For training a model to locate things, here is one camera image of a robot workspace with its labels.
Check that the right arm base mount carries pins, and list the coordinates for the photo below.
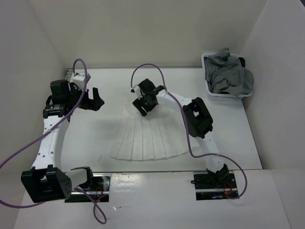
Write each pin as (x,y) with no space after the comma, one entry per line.
(205,190)

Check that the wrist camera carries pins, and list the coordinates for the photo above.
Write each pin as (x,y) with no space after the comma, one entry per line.
(137,91)
(78,79)

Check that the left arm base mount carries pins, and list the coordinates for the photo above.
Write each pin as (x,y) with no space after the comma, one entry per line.
(98,190)

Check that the grey skirt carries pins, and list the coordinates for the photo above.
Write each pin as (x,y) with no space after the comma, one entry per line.
(226,74)

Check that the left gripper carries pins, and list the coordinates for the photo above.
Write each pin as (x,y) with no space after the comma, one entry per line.
(94,104)

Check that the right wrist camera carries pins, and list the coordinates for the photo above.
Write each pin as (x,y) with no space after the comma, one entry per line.
(137,91)

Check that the white pleated skirt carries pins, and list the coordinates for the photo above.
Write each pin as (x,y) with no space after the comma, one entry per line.
(158,136)

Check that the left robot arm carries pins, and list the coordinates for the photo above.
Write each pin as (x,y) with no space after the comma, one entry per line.
(45,181)

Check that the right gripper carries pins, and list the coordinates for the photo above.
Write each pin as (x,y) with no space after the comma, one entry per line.
(139,104)

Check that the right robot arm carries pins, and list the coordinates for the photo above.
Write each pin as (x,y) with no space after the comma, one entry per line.
(196,117)

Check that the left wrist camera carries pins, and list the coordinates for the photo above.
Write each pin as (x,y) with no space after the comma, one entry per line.
(78,79)

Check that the white laundry basket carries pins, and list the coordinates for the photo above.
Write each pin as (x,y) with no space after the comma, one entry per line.
(218,96)

